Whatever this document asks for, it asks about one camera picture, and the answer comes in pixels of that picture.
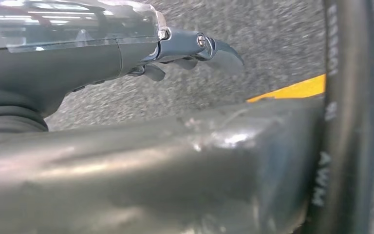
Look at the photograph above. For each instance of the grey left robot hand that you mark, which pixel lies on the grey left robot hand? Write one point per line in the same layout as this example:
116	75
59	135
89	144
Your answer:
77	64

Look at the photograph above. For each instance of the yellow floor tape square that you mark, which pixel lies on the yellow floor tape square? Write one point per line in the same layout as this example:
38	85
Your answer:
303	88

